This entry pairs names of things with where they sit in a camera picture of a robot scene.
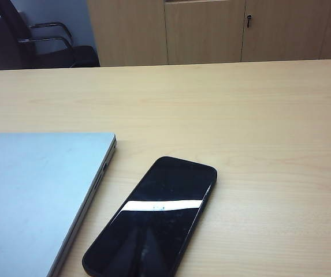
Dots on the silver Dell laptop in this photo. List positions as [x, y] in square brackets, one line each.
[38, 187]

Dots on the black smartphone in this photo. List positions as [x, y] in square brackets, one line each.
[159, 231]

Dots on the light wooden shelf cabinet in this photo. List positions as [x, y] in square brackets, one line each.
[205, 31]

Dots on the black office chair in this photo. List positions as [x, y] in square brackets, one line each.
[18, 29]

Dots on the black cabinet door key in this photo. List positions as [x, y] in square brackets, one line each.
[249, 20]

